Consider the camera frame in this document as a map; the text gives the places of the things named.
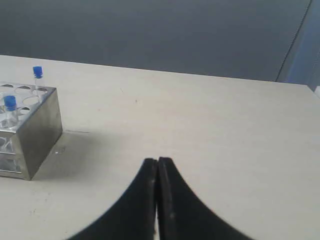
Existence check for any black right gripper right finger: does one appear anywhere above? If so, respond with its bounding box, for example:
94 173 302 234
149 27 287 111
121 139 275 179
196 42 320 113
157 157 250 240

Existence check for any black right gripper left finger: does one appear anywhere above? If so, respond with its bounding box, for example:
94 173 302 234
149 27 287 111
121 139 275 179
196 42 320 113
70 158 158 240

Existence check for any blue-capped tube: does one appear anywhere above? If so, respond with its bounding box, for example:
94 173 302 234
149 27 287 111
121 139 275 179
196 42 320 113
32 66 44 97
0 95 19 129

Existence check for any stainless steel tube rack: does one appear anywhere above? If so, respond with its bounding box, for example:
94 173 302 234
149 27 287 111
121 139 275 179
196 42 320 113
0 82 63 180

